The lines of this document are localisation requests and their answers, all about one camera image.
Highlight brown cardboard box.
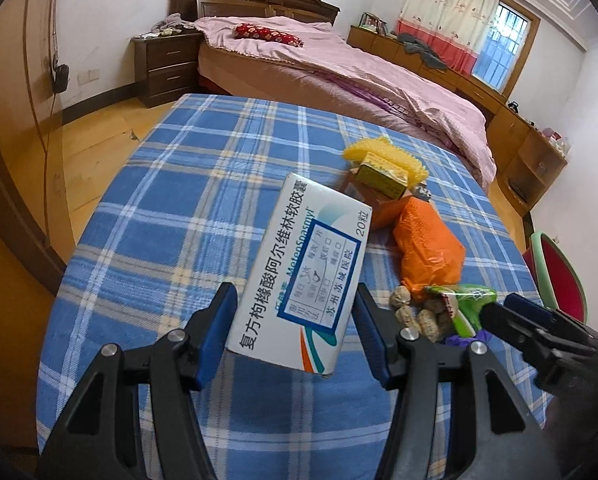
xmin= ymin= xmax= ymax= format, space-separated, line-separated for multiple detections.
xmin=340 ymin=170 xmax=433 ymax=233

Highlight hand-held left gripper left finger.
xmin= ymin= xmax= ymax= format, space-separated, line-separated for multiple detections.
xmin=38 ymin=282 xmax=240 ymax=480

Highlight barred window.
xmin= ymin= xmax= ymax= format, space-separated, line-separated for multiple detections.
xmin=470 ymin=0 xmax=540 ymax=97

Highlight small yellow green box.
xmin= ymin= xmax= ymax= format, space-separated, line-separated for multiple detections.
xmin=355 ymin=155 xmax=411 ymax=201

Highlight long light wooden cabinet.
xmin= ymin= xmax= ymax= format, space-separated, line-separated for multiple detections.
xmin=347 ymin=24 xmax=570 ymax=217

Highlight white medicine box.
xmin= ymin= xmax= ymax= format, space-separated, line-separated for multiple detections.
xmin=225 ymin=172 xmax=375 ymax=378

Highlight yellow foam net sleeve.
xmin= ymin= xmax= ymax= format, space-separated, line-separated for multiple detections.
xmin=342 ymin=137 xmax=428 ymax=187

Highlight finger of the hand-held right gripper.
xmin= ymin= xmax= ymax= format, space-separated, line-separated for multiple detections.
xmin=479 ymin=304 xmax=550 ymax=361
xmin=503 ymin=292 xmax=598 ymax=344

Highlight green snack wrapper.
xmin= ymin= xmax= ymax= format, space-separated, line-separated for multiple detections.
xmin=425 ymin=284 xmax=498 ymax=339

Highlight orange plastic bag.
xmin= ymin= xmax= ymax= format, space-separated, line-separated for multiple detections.
xmin=391 ymin=196 xmax=467 ymax=304

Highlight red basin with green rim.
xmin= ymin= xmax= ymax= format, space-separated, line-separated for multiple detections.
xmin=523 ymin=231 xmax=588 ymax=338

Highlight dark wooden nightstand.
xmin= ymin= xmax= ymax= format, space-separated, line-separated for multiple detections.
xmin=131 ymin=29 xmax=205 ymax=109

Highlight purple wrapper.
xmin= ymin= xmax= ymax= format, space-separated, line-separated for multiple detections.
xmin=445 ymin=332 xmax=490 ymax=357

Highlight grey clothing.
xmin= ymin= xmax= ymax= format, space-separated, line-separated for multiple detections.
xmin=395 ymin=32 xmax=450 ymax=72

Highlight row of books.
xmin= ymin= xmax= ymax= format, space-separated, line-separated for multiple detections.
xmin=358 ymin=11 xmax=388 ymax=34

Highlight small bottles on shelf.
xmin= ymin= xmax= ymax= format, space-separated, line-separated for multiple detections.
xmin=541 ymin=129 xmax=573 ymax=155

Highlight black wall charger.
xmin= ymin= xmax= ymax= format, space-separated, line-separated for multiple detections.
xmin=51 ymin=62 xmax=71 ymax=94

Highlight blue plaid tablecloth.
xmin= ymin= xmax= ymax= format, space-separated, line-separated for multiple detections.
xmin=36 ymin=92 xmax=554 ymax=480

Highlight pale cloth pile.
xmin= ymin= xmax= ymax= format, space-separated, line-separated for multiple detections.
xmin=150 ymin=11 xmax=196 ymax=38

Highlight pink blanket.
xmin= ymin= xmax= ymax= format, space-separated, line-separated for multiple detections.
xmin=193 ymin=15 xmax=497 ymax=194

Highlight purple ruffled sheet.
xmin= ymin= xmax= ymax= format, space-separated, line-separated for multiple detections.
xmin=324 ymin=71 xmax=407 ymax=113

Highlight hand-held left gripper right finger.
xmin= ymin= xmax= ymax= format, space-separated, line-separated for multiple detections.
xmin=351 ymin=282 xmax=562 ymax=480

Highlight white and red curtain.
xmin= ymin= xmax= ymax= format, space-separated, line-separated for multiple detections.
xmin=396 ymin=0 xmax=503 ymax=77

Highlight red patterned pillow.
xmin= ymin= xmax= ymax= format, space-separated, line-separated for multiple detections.
xmin=233 ymin=23 xmax=304 ymax=47

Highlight dark wooden bed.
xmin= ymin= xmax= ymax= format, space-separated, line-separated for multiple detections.
xmin=169 ymin=0 xmax=497 ymax=196

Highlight wooden wardrobe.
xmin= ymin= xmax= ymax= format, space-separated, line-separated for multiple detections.
xmin=0 ymin=0 xmax=69 ymax=297

